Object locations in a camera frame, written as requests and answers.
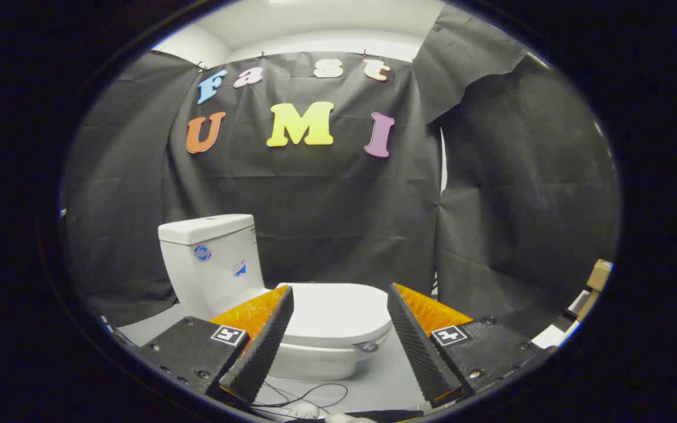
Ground thin black cable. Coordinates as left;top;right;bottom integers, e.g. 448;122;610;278
250;379;349;413

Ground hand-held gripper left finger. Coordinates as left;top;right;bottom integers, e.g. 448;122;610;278
133;286;295;406

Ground white toilet lid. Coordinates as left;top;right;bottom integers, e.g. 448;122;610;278
268;283;393;348

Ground white panel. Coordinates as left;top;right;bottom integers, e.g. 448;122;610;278
531;291;595;349

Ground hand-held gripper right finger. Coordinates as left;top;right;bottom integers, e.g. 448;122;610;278
387;283;557;409

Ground brown cardboard box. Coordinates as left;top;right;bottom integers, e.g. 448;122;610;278
585;259;614;293

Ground white ceramic toilet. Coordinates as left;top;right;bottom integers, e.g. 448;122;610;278
158;214;393;381

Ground black backdrop cloth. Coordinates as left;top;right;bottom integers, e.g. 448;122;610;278
62;3;621;341

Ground white toilet tank cover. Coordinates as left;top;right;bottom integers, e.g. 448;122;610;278
158;214;257;246

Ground small white object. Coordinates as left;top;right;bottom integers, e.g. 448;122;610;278
283;402;323;420

